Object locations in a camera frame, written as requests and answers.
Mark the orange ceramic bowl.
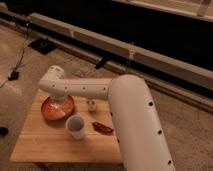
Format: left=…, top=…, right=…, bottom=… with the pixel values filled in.
left=41, top=96, right=75, bottom=121

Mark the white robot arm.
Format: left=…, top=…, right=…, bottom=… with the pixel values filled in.
left=39, top=65, right=176, bottom=171

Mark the small white figurine bottle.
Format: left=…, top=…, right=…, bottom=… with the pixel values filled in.
left=87, top=99, right=97, bottom=112

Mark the dark red oblong object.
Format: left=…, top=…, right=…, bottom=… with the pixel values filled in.
left=92, top=122, right=113, bottom=134

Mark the white plastic cup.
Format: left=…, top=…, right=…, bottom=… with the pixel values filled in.
left=65, top=115, right=85, bottom=140

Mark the black floor plate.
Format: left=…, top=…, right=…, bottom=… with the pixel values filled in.
left=29, top=38, right=56, bottom=55

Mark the wooden board table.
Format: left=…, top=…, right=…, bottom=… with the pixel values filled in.
left=10, top=90, right=121, bottom=163

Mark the black object at left edge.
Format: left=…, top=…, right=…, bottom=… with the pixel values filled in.
left=0, top=127, right=9, bottom=136

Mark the black cable with plug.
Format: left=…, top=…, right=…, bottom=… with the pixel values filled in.
left=7, top=19, right=31, bottom=82

